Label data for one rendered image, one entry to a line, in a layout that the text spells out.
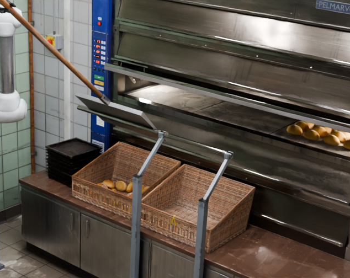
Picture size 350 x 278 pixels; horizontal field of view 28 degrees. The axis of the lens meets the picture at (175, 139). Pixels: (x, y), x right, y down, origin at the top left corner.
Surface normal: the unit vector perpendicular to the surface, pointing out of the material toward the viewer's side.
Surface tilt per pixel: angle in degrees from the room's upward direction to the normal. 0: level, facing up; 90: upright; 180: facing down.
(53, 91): 90
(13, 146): 90
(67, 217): 90
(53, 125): 90
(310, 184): 70
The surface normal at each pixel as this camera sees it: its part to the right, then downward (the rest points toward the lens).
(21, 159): 0.79, 0.25
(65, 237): -0.62, 0.24
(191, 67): -0.56, -0.10
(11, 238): 0.05, -0.94
